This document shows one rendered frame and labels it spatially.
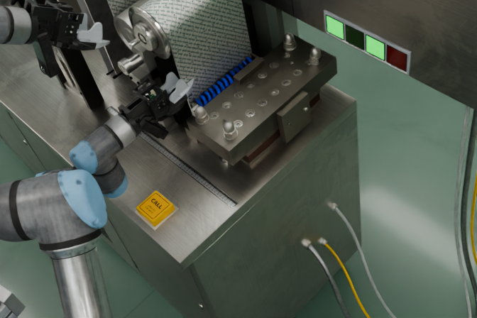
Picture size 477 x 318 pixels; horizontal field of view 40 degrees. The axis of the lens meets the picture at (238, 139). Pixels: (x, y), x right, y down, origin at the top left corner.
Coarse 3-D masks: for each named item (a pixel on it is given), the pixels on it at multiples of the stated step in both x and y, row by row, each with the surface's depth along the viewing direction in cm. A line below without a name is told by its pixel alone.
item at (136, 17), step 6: (132, 18) 158; (138, 18) 155; (144, 18) 153; (150, 24) 152; (156, 30) 152; (162, 30) 153; (156, 36) 154; (162, 42) 154; (156, 48) 159; (162, 48) 157
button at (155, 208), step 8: (144, 200) 167; (152, 200) 167; (160, 200) 166; (168, 200) 166; (136, 208) 166; (144, 208) 166; (152, 208) 165; (160, 208) 165; (168, 208) 165; (144, 216) 166; (152, 216) 164; (160, 216) 164; (152, 224) 165
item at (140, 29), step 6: (138, 24) 154; (144, 24) 154; (138, 30) 155; (144, 30) 153; (150, 30) 154; (138, 36) 158; (144, 36) 155; (150, 36) 154; (144, 42) 158; (150, 42) 154; (156, 42) 155; (150, 48) 157
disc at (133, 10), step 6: (132, 6) 155; (132, 12) 156; (138, 12) 154; (144, 12) 151; (150, 18) 151; (132, 24) 161; (156, 24) 151; (162, 36) 152; (168, 48) 154; (156, 54) 162; (162, 54) 160; (168, 54) 157
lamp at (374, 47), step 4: (368, 36) 150; (368, 40) 152; (372, 40) 151; (376, 40) 149; (368, 44) 152; (372, 44) 151; (376, 44) 150; (380, 44) 149; (368, 48) 153; (372, 48) 152; (376, 48) 151; (380, 48) 150; (368, 52) 154; (372, 52) 153; (376, 52) 152; (380, 52) 151; (380, 56) 152
